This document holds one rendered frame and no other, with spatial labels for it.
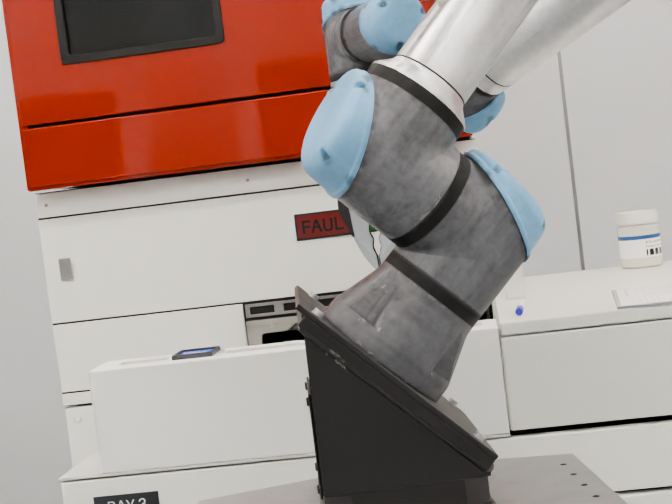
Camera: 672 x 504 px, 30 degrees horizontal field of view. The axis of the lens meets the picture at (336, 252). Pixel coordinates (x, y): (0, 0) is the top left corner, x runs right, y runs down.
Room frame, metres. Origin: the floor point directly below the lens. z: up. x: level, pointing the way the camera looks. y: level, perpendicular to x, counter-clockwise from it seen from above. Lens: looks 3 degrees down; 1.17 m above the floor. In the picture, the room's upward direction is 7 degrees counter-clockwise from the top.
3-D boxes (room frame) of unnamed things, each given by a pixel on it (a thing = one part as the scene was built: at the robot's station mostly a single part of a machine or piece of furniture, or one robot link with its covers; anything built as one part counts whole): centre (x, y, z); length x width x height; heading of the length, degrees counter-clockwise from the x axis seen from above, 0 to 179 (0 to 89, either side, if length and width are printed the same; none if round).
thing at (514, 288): (1.91, -0.26, 1.03); 0.06 x 0.04 x 0.13; 174
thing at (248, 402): (1.69, 0.07, 0.89); 0.55 x 0.09 x 0.14; 84
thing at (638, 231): (2.15, -0.52, 1.01); 0.07 x 0.07 x 0.10
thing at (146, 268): (2.29, 0.13, 1.02); 0.82 x 0.03 x 0.40; 84
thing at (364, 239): (1.69, -0.04, 1.09); 0.06 x 0.03 x 0.09; 174
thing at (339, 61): (1.69, -0.06, 1.36); 0.09 x 0.08 x 0.11; 22
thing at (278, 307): (2.26, -0.04, 0.96); 0.44 x 0.01 x 0.02; 84
